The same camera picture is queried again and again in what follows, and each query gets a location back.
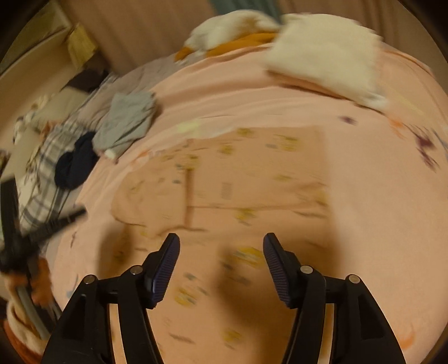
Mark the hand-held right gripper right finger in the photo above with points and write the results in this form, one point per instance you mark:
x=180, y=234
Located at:
x=276, y=269

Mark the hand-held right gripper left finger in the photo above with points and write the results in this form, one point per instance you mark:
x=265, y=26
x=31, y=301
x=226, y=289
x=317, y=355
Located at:
x=167, y=266

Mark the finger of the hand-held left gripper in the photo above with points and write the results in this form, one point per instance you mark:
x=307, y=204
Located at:
x=57, y=225
x=9, y=210

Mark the peach printed garment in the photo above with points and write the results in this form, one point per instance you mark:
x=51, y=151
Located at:
x=224, y=175

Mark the plaid cloth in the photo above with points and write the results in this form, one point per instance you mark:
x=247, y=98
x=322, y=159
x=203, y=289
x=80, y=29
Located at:
x=38, y=182

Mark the navy garment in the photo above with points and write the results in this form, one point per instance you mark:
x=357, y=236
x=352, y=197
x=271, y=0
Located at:
x=77, y=164

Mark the round white basket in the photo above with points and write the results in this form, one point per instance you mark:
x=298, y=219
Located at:
x=21, y=329

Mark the beige pillow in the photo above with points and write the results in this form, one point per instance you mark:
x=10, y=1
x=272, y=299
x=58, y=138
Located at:
x=57, y=108

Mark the grey garment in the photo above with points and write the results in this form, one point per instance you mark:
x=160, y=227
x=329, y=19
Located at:
x=126, y=122

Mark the dark brown cloth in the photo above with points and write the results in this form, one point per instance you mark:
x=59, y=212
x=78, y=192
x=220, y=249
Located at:
x=87, y=80

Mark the pink printed blanket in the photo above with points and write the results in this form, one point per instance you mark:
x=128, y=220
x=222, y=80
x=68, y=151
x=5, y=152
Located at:
x=245, y=105

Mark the lilac cloth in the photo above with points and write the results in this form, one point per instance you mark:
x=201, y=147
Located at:
x=140, y=78

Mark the pink curtain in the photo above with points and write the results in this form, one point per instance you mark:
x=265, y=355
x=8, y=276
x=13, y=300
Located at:
x=140, y=31

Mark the folded white cloth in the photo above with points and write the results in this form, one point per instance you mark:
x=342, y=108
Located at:
x=322, y=59

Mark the orange cloth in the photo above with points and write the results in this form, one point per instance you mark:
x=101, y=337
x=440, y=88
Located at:
x=241, y=43

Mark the crumpled white cloth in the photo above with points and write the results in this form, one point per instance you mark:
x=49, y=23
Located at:
x=224, y=28

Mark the teal curtain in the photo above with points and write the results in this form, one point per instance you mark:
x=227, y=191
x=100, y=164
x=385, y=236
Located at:
x=224, y=7

